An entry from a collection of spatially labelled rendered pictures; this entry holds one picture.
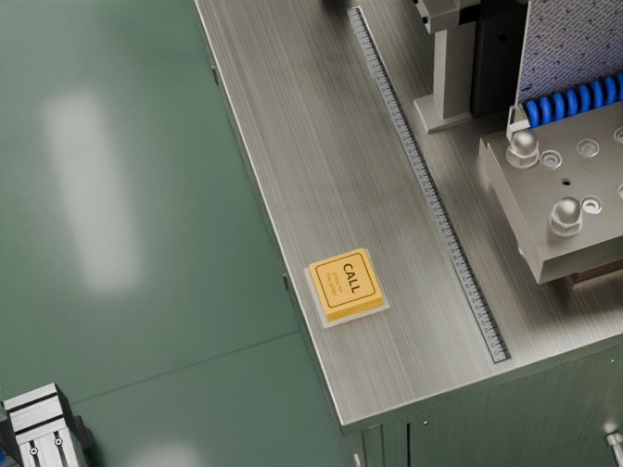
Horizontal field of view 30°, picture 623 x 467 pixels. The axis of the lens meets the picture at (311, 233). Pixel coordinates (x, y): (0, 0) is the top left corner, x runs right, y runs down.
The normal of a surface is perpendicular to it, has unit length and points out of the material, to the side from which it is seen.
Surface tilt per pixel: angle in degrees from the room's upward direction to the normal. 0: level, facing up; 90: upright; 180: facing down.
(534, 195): 0
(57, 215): 0
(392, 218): 0
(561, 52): 90
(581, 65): 90
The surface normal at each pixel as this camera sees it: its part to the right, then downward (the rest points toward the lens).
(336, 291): -0.07, -0.47
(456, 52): 0.30, 0.83
